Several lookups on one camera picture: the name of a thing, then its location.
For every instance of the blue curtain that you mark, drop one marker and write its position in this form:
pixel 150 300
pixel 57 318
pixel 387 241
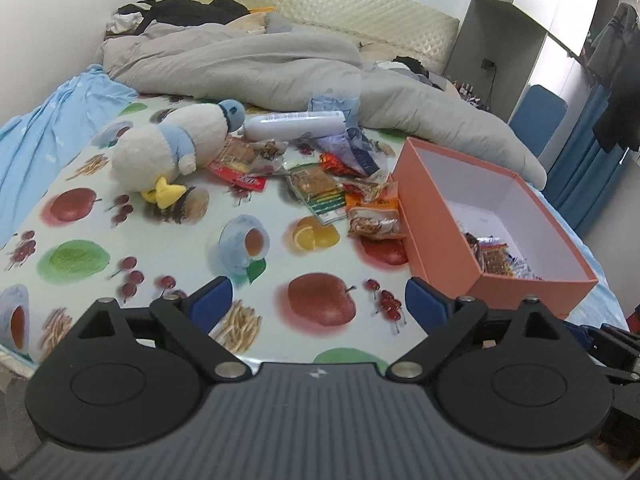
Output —
pixel 580 170

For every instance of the grey pillow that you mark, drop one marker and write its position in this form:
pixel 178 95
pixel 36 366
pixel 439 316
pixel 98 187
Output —
pixel 290 24

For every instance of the black wall plug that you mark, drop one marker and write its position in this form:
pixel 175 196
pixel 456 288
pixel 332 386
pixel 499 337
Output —
pixel 488 64

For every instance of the white cylindrical bottle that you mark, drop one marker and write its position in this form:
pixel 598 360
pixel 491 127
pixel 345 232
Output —
pixel 290 125

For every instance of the crumpled blue plastic bag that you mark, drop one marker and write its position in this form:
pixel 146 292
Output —
pixel 360 152

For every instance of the black hanging coat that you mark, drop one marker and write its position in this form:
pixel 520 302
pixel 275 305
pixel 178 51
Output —
pixel 622 105

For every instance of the red foil snack wrapper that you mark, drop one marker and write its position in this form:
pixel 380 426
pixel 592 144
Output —
pixel 335 162

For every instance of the fruit print mat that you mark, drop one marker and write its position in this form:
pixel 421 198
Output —
pixel 165 240

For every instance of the white plush duck toy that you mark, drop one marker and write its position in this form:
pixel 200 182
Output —
pixel 170 145

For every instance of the red biscuit packet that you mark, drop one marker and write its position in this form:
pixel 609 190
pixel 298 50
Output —
pixel 235 157

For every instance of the pile of snack packets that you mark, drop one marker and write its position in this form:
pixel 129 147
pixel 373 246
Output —
pixel 317 190

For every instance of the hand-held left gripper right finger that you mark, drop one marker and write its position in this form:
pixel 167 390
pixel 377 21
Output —
pixel 427 305

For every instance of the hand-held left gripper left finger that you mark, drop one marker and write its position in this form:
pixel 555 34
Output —
pixel 212 305

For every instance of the grey duvet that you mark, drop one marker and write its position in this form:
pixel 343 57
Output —
pixel 280 70

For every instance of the light blue bedsheet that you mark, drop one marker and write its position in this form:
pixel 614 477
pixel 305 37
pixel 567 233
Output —
pixel 35 140

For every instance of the yellow cloth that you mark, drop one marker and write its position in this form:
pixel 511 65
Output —
pixel 262 10

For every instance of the beige pillow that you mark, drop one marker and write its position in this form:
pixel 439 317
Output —
pixel 377 51

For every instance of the cream pillow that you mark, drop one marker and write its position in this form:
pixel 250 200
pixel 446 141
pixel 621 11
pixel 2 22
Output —
pixel 247 24

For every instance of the cream quilted headboard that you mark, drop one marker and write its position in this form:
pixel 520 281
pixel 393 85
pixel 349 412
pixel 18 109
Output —
pixel 350 5

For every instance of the orange cardboard box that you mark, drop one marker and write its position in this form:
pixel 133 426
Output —
pixel 440 240

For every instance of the white clothes heap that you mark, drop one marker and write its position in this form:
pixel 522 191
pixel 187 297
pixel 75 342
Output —
pixel 125 20

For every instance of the dark folded clothes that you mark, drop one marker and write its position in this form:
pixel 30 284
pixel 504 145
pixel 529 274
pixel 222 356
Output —
pixel 415 67

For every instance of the cream quilted mattress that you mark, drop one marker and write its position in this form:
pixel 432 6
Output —
pixel 17 362

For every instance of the black clothes heap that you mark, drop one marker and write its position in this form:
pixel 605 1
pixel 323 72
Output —
pixel 185 10

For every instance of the grey hanging jacket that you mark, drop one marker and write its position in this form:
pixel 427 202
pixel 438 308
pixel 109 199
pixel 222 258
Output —
pixel 605 45

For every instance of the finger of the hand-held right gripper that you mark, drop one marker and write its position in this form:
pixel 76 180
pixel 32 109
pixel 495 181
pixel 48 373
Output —
pixel 586 336

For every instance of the clutter of small bottles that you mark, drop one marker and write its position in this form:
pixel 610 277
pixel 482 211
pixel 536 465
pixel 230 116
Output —
pixel 472 94

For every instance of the blue padded board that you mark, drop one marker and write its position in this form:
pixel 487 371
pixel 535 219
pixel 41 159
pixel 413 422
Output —
pixel 537 120

